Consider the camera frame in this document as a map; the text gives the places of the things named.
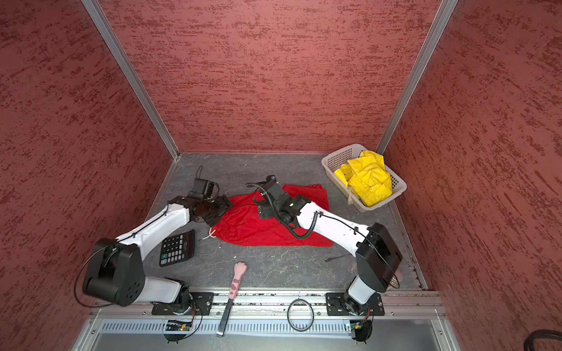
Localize red shorts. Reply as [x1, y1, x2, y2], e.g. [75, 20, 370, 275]
[213, 194, 333, 247]

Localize yellow shorts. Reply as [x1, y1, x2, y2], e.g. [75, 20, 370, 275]
[335, 150, 392, 207]

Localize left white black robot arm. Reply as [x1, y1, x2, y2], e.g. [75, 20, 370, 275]
[82, 195, 234, 315]

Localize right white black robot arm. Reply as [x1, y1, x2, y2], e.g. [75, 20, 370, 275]
[255, 195, 402, 309]

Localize black calculator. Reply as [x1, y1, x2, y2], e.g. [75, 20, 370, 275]
[159, 230, 196, 267]

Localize metal spoon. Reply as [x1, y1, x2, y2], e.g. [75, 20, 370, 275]
[324, 254, 349, 263]

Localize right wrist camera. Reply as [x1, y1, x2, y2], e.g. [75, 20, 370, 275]
[261, 175, 292, 208]

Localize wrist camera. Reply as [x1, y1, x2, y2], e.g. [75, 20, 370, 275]
[261, 175, 292, 208]
[188, 178, 220, 202]

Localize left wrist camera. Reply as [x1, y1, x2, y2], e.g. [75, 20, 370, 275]
[188, 178, 220, 202]

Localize pink cat-paw handled knife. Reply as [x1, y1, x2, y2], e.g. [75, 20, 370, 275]
[216, 262, 247, 337]

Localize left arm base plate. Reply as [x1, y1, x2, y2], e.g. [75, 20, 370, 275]
[152, 292, 215, 318]

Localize black rubber ring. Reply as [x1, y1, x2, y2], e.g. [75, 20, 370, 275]
[287, 297, 316, 333]

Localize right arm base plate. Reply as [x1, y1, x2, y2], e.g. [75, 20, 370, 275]
[326, 292, 385, 317]

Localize black cable corner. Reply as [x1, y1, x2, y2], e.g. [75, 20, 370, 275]
[523, 329, 562, 351]

